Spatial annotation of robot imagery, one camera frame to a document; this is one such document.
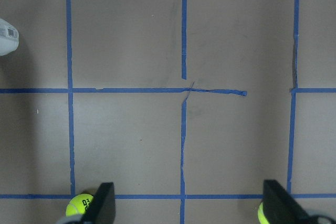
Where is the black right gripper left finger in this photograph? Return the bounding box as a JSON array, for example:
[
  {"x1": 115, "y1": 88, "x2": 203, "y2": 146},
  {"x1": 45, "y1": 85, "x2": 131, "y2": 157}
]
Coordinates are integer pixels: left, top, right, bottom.
[{"x1": 81, "y1": 182, "x2": 116, "y2": 224}]

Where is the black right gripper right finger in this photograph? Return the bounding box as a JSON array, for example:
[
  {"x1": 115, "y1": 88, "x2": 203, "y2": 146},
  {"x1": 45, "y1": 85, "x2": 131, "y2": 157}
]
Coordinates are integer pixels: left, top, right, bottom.
[{"x1": 262, "y1": 179, "x2": 309, "y2": 224}]

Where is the yellow Head tennis ball centre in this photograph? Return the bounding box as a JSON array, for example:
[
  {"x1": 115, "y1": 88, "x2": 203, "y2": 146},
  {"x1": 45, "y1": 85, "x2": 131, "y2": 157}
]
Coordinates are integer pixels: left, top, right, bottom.
[{"x1": 66, "y1": 194, "x2": 93, "y2": 217}]

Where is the yellow tennis ball far right-side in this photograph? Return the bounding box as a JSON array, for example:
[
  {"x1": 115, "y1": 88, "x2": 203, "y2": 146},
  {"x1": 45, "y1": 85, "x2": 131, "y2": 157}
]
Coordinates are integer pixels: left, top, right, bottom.
[{"x1": 257, "y1": 202, "x2": 269, "y2": 224}]

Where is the white blue tennis ball can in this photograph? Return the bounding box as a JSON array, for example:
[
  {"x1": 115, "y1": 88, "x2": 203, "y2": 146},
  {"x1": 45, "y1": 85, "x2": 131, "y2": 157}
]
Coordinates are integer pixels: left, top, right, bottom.
[{"x1": 0, "y1": 19, "x2": 19, "y2": 56}]

